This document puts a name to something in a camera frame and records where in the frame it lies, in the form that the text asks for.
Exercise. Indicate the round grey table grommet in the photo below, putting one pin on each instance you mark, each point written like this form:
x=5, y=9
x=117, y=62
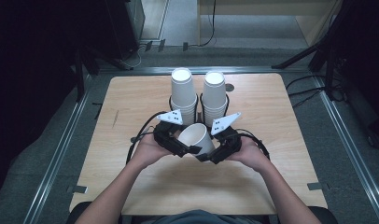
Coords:
x=229, y=87

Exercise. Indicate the metal floor rail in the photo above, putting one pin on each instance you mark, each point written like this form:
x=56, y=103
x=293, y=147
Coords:
x=256, y=69
x=53, y=168
x=349, y=140

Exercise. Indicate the person's grey shirt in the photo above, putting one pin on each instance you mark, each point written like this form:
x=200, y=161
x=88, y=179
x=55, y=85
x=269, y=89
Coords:
x=203, y=217

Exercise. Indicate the person's leg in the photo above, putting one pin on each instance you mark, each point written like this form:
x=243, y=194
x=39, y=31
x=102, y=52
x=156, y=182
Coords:
x=77, y=216
x=326, y=217

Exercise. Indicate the person's right hand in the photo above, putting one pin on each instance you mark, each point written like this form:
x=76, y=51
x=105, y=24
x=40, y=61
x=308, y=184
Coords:
x=249, y=155

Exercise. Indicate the stack of white paper cups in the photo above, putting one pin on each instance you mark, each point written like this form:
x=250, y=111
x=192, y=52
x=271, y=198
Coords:
x=214, y=93
x=183, y=93

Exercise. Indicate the person's left leg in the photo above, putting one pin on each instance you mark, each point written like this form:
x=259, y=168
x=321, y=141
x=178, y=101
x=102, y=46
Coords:
x=77, y=216

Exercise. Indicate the light wooden furniture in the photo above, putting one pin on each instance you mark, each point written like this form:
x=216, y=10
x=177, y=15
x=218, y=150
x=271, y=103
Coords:
x=256, y=7

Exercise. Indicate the person's left hand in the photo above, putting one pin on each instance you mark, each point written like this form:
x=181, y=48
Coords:
x=147, y=152

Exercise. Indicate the dark cabinet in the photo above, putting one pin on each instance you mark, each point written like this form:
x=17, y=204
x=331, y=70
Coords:
x=122, y=25

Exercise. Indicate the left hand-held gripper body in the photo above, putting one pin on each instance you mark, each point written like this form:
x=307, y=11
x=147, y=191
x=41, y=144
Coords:
x=165, y=137

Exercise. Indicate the person's right leg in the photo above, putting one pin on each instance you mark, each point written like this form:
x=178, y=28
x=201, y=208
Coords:
x=326, y=217

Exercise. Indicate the black tripod stand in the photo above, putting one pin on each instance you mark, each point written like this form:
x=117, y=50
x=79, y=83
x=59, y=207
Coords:
x=296, y=57

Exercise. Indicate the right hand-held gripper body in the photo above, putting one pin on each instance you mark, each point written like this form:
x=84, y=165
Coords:
x=231, y=143

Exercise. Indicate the white paper cup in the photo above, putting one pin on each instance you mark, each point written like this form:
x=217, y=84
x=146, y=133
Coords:
x=200, y=140

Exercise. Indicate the black metal stand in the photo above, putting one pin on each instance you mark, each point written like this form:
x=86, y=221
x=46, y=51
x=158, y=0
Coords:
x=79, y=77

